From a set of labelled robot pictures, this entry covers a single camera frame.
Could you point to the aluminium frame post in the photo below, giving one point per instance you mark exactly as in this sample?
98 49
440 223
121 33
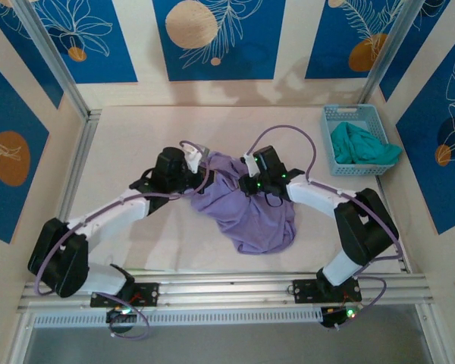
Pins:
390 53
58 68

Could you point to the purple t-shirt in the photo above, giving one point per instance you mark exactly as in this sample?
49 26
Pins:
246 223

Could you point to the blue poster orange oval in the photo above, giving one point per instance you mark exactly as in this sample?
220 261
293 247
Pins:
7 208

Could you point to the controller board with LED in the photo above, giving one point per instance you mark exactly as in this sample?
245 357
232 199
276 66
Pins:
333 316
117 316

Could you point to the blue poster dark circle leaves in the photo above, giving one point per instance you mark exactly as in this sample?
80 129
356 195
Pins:
421 170

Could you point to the wide aluminium frame rail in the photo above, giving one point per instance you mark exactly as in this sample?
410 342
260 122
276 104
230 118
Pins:
227 290

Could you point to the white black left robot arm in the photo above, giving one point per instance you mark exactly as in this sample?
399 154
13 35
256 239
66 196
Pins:
113 216

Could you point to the teal cloth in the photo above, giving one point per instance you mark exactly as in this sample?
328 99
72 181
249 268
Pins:
356 144

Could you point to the blue poster orange circle fern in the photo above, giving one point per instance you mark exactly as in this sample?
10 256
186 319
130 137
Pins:
326 45

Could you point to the light blue plastic basket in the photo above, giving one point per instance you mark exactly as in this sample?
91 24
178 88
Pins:
328 125

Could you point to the blue poster white flower outline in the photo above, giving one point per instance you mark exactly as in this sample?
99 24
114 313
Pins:
117 57

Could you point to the blue wall poster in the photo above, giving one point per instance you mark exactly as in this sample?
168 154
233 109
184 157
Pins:
22 45
413 49

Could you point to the blue poster large beige circle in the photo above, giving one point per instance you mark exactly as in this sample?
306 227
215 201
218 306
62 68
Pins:
250 57

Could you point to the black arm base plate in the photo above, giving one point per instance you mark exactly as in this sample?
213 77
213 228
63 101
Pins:
148 294
305 291

